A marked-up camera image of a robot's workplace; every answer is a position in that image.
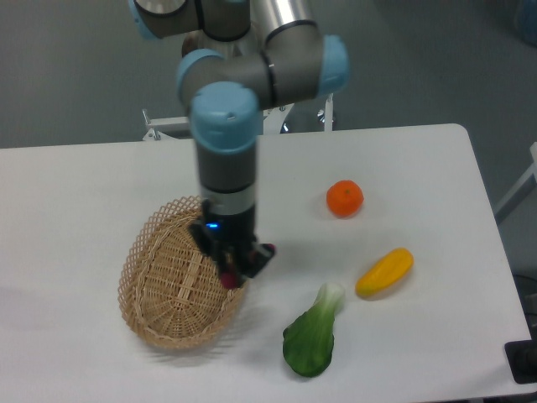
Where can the white metal base frame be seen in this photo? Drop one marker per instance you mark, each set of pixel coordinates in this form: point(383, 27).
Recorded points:
point(274, 122)

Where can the purple red sweet potato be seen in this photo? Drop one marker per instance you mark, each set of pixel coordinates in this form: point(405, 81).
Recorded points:
point(242, 262)

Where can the white frame at right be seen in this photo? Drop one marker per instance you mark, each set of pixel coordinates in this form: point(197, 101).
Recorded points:
point(516, 194)

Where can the green bok choy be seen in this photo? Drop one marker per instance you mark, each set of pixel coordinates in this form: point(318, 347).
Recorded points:
point(309, 340)

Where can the woven wicker basket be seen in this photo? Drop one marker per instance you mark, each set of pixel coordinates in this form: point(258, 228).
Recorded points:
point(169, 294)

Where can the orange tangerine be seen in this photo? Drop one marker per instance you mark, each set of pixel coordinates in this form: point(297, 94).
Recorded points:
point(344, 198)

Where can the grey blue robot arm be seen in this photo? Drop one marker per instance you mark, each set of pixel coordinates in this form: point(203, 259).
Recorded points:
point(251, 56)

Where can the yellow mango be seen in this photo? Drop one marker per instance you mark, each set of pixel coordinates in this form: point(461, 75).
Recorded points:
point(387, 271)

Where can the black box at table edge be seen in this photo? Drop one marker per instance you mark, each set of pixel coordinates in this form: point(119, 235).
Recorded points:
point(521, 357)

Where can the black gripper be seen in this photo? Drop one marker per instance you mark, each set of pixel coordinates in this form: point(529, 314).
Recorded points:
point(230, 241)

